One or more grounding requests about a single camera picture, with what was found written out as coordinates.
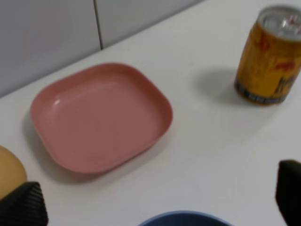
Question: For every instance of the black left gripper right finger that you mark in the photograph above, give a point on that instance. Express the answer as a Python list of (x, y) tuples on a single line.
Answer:
[(288, 191)]

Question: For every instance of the pink square plate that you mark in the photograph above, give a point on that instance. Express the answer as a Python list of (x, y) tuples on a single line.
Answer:
[(99, 118)]

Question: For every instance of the blue bowl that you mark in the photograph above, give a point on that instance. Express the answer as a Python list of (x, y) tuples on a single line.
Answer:
[(185, 218)]

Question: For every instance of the beige potato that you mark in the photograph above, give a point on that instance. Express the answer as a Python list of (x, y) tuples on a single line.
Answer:
[(12, 172)]

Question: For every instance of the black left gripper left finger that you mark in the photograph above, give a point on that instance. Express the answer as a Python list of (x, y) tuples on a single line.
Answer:
[(24, 206)]

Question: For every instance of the yellow energy drink can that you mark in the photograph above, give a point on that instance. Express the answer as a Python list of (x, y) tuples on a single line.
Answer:
[(271, 59)]

